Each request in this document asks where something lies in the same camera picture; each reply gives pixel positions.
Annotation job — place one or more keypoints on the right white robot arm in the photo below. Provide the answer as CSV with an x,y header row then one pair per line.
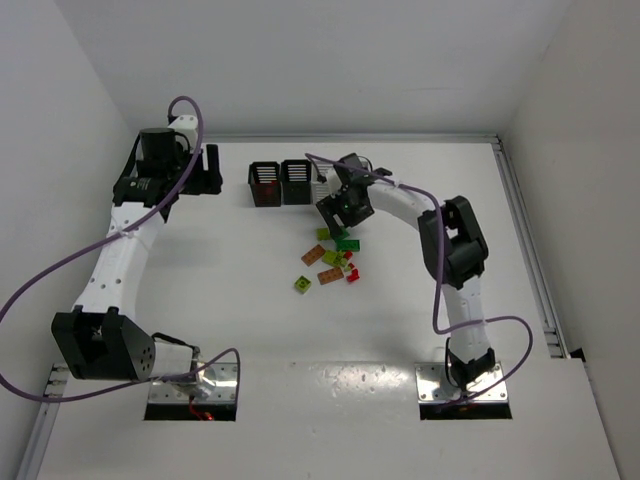
x,y
453,247

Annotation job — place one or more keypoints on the black slotted container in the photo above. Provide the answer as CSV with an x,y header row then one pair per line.
x,y
296,182
264,183

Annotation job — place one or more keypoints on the brown lego brick lower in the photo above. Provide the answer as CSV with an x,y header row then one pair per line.
x,y
330,275

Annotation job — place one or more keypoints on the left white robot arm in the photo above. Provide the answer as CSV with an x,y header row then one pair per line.
x,y
99,338

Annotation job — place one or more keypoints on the green lego brick top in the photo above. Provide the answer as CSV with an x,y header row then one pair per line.
x,y
343,234

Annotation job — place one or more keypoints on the brown lego brick upper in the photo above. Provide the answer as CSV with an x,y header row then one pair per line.
x,y
313,255

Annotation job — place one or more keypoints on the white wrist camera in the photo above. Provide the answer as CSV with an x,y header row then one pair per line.
x,y
327,189
187,126

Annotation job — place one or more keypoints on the lime small lego brick top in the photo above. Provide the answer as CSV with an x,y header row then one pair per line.
x,y
323,234

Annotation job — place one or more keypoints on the red small lego brick right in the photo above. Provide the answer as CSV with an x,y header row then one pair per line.
x,y
353,276

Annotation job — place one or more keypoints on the green 2x3 lego brick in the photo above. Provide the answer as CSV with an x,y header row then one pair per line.
x,y
352,245

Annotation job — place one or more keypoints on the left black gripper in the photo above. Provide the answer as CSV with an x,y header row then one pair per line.
x,y
212,167

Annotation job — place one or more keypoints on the metal base plate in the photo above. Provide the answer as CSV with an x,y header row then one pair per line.
x,y
433,388
216,385

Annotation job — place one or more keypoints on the lime lego brick bottom left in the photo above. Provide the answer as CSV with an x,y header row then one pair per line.
x,y
302,284

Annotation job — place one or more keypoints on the brown lego brick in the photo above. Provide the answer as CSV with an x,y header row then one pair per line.
x,y
313,255
330,275

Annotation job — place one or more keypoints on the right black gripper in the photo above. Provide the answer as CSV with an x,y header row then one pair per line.
x,y
338,213

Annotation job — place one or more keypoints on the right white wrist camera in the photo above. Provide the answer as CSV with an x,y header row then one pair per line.
x,y
327,189

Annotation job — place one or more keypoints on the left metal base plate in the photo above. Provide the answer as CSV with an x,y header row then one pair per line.
x,y
216,385

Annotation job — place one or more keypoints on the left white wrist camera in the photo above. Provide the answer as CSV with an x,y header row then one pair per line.
x,y
187,126

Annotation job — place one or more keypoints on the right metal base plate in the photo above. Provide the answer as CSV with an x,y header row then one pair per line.
x,y
433,388

